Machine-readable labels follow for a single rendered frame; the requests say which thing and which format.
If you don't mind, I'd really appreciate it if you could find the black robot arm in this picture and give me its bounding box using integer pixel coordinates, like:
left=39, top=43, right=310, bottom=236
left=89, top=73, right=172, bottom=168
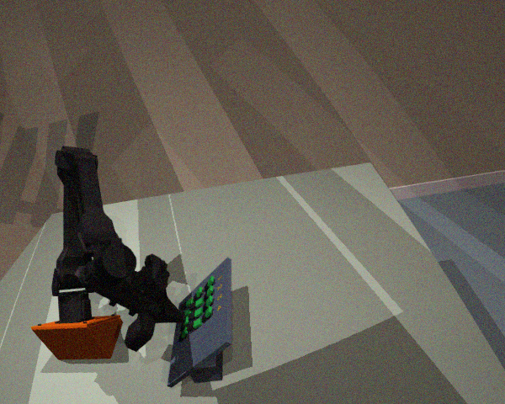
left=51, top=146, right=170, bottom=324

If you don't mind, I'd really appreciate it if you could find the blue-grey switch panel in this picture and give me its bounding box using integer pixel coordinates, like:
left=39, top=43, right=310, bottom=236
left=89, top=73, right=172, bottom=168
left=167, top=258, right=231, bottom=388

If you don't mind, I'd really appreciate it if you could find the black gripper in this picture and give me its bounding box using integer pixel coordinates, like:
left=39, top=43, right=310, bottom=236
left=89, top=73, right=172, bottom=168
left=108, top=275, right=186, bottom=351

